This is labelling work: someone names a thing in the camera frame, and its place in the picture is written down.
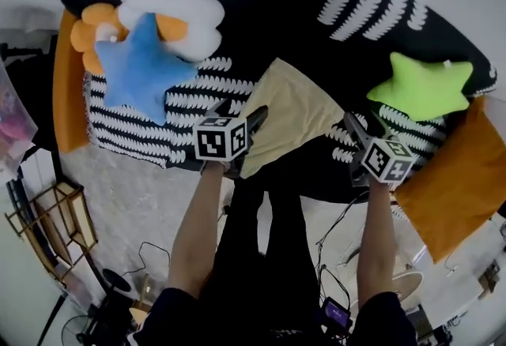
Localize cream cloth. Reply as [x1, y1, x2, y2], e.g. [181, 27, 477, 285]
[238, 57, 346, 180]

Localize black cable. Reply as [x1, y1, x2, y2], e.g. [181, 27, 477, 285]
[315, 189, 371, 247]

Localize person's left forearm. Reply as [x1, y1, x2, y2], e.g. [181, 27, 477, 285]
[167, 163, 232, 300]

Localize clear plastic storage box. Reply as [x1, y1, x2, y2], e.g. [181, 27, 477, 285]
[0, 59, 39, 180]

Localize person's navy shirt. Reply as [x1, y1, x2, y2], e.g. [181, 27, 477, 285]
[129, 287, 419, 346]

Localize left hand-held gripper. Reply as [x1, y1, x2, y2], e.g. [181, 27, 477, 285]
[193, 98, 270, 180]

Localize small device with purple screen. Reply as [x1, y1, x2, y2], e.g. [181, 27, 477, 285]
[319, 296, 353, 333]

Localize person's right forearm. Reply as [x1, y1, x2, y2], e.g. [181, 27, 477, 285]
[355, 181, 398, 312]

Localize green star pillow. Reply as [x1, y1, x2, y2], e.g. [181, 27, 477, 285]
[365, 51, 474, 122]

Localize orange flower pillow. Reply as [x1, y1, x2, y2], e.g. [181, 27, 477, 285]
[70, 4, 130, 75]

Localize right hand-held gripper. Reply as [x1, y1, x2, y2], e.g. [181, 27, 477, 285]
[342, 111, 416, 188]

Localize large orange cushion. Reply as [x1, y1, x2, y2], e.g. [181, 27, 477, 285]
[392, 95, 506, 265]

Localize white flower pillow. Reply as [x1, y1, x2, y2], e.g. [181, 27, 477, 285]
[96, 0, 227, 63]

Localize blue star pillow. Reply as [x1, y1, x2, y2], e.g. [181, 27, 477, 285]
[93, 12, 199, 126]

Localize wooden rattan rack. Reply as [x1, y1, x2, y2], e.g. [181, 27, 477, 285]
[4, 182, 100, 287]

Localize black white striped blanket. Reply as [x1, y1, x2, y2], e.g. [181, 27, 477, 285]
[56, 0, 499, 204]

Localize person's black trousers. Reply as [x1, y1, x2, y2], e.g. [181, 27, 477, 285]
[196, 170, 322, 340]

